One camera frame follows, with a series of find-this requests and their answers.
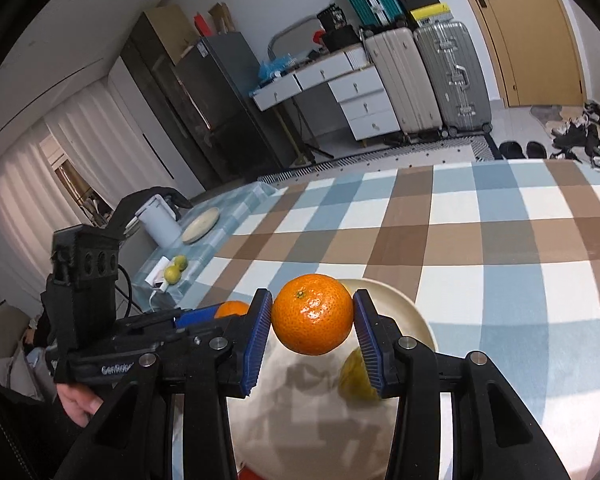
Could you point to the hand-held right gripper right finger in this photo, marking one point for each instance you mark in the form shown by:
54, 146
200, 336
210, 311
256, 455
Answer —
367, 345

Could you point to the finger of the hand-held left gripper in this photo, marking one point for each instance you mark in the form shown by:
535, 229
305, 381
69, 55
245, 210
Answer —
195, 316
200, 330

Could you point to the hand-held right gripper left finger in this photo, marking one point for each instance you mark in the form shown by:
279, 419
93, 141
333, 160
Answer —
257, 342

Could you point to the orange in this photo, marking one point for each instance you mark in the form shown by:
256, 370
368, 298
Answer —
232, 309
312, 315

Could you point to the large beige plate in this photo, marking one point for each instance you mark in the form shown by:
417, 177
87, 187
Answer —
300, 410

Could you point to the person's left forearm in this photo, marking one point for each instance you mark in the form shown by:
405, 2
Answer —
15, 435

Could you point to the person's left hand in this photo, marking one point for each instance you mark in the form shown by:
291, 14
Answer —
77, 405

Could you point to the white charger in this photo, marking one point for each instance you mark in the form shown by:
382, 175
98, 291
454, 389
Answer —
159, 272

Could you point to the small beige plate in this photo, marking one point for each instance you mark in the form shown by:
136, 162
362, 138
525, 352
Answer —
200, 226

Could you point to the black jacket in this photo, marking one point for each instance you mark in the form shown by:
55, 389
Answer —
130, 205

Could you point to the white kettle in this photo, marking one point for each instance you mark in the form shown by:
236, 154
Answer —
157, 225

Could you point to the teal checkered tablecloth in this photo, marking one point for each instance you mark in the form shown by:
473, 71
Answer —
230, 210

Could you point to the white curtain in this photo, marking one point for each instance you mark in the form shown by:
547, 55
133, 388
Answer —
10, 200

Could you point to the white wardrobe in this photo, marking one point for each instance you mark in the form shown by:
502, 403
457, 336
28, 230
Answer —
140, 125

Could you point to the dark tall cabinet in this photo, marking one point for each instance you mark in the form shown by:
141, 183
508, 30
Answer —
155, 90

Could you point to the grey refrigerator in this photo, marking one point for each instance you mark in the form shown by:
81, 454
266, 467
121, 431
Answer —
225, 95

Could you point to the white desk with drawers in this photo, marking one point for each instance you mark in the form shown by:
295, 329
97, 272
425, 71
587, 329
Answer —
365, 105

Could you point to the black slipper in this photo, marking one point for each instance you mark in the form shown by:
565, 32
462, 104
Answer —
510, 150
536, 149

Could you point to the blue plastic bag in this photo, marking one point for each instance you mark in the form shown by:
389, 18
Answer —
277, 67

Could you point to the beige suitcase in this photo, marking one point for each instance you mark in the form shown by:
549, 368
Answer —
405, 85

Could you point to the light wood cabinet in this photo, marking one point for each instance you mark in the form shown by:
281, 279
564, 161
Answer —
172, 30

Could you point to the silver suitcase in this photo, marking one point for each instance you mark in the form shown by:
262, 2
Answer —
450, 75

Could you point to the red box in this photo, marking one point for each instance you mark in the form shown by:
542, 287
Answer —
201, 25

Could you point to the grey door mat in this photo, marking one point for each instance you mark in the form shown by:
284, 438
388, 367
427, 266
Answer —
555, 117

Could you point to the cardboard pieces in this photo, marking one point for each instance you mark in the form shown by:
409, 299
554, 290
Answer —
222, 17

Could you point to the pile of shoes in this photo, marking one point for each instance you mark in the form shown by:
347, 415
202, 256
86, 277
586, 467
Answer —
587, 135

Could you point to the small red item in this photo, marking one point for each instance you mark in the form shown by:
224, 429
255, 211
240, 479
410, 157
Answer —
318, 36

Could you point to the plain black bag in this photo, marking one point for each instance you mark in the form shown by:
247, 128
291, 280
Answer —
342, 39

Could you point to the printed black bag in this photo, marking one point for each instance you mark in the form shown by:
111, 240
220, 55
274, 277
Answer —
331, 17

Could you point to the yellow black shoe box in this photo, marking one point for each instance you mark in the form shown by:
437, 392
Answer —
430, 14

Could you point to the wooden door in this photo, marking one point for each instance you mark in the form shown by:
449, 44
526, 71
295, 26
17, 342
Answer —
525, 35

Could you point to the plain black shoe box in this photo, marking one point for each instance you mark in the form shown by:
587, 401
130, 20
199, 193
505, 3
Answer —
422, 1

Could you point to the grey curved frame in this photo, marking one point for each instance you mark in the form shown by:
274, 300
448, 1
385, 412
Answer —
287, 30

